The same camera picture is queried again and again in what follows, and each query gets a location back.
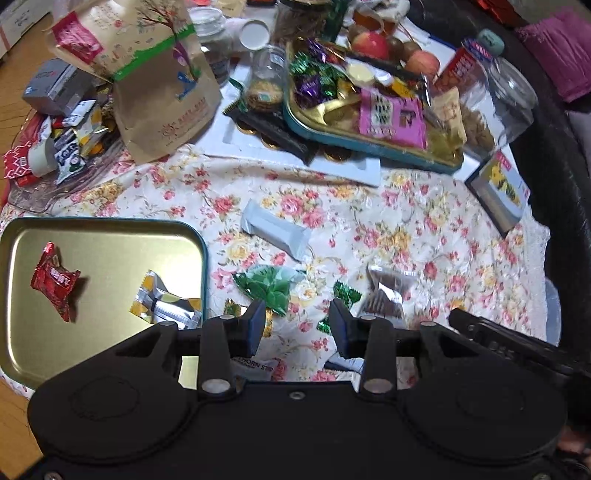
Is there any white hawthorn stick packet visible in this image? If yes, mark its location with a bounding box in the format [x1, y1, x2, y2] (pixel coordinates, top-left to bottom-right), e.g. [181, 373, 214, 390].
[230, 358, 279, 382]

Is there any small glass cookie jar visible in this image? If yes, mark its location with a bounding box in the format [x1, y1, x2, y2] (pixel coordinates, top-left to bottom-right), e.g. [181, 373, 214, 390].
[243, 45, 286, 113]

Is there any white tray with chocolates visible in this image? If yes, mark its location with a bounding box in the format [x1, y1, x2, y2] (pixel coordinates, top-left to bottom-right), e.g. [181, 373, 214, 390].
[195, 60, 381, 187]

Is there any gold teal snack tin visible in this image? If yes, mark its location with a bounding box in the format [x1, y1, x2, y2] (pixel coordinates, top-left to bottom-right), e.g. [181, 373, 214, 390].
[283, 37, 464, 174]

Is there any brown paper snack bag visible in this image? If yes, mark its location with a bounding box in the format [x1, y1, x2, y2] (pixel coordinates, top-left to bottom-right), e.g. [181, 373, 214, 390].
[46, 1, 221, 164]

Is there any red apple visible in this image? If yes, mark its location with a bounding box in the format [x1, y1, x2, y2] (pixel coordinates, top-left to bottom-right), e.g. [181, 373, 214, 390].
[405, 50, 440, 79]
[352, 31, 390, 60]

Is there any card box with yellow picture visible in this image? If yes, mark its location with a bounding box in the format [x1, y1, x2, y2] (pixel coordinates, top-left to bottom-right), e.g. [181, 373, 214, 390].
[466, 151, 530, 238]

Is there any grey silver snack bar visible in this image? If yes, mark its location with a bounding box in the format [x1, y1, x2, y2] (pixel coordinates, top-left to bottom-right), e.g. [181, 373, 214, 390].
[240, 200, 311, 262]

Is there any gold teal tin lid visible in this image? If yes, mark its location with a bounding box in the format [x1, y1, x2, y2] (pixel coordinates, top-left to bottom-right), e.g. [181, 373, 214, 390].
[1, 217, 207, 397]

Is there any tape roll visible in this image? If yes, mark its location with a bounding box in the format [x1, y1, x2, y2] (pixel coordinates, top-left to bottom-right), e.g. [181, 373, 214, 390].
[27, 138, 57, 178]

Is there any white round lid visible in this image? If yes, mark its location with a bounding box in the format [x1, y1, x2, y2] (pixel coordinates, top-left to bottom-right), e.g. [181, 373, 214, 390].
[238, 19, 270, 51]

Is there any green foil candy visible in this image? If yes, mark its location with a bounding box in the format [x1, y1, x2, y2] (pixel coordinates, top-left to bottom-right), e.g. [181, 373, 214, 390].
[317, 281, 362, 335]

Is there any tall biscuit jar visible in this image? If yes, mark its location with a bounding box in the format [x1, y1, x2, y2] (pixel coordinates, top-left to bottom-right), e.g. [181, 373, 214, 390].
[271, 0, 332, 45]

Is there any glass plate with snacks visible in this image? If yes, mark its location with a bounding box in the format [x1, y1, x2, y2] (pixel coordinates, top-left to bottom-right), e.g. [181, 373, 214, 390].
[1, 100, 124, 213]

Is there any green triangular snack packet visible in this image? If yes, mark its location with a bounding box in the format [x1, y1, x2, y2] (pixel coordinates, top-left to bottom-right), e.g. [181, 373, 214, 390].
[232, 265, 304, 316]

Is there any floral tablecloth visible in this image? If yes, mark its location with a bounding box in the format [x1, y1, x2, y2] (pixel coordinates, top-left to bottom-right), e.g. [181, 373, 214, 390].
[0, 142, 553, 398]

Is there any glass jar with walnuts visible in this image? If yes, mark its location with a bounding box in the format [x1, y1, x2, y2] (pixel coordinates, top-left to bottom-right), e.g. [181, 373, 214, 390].
[433, 38, 538, 161]

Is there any white small snack packet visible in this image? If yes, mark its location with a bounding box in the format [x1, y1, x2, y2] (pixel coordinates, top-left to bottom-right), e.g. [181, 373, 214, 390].
[325, 353, 365, 374]

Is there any brown date snack packet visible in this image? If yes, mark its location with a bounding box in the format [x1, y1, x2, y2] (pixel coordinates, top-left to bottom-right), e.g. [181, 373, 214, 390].
[359, 262, 417, 324]

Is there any yellow silver snack packet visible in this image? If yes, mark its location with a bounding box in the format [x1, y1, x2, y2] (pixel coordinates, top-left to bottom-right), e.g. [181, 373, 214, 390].
[129, 270, 202, 330]

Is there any pink snack packet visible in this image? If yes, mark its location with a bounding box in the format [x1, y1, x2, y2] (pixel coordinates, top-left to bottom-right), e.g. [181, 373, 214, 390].
[359, 89, 427, 150]

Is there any red candy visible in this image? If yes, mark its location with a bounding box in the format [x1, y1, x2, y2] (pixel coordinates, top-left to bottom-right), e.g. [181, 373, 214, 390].
[30, 242, 81, 323]

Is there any grey cardboard box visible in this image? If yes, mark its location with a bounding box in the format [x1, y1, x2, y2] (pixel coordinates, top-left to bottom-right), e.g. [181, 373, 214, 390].
[22, 58, 93, 116]

